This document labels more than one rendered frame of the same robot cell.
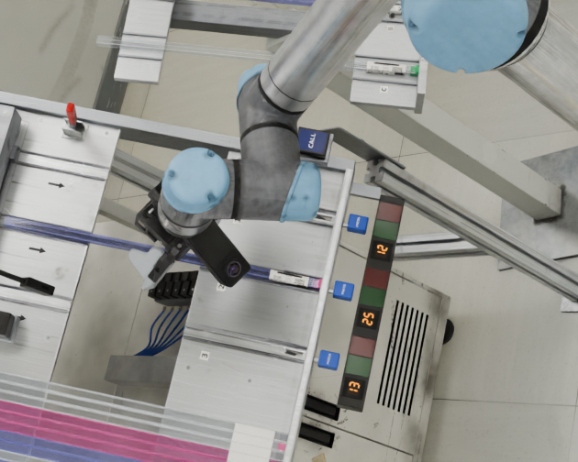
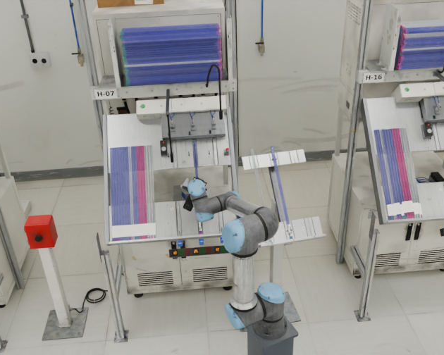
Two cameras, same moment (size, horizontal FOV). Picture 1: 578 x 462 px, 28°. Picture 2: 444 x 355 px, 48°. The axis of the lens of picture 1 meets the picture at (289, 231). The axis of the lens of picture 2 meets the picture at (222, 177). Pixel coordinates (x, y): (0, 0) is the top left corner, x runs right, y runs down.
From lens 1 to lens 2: 101 cm
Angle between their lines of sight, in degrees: 17
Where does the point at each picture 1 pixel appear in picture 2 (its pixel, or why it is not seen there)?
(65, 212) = (201, 157)
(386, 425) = (187, 275)
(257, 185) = (200, 203)
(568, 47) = (242, 268)
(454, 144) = (273, 267)
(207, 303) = not seen: hidden behind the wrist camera
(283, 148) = (214, 208)
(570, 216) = not seen: hidden behind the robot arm
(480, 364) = (218, 301)
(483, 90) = (316, 278)
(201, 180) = (194, 189)
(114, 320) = not seen: hidden behind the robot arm
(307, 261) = (207, 229)
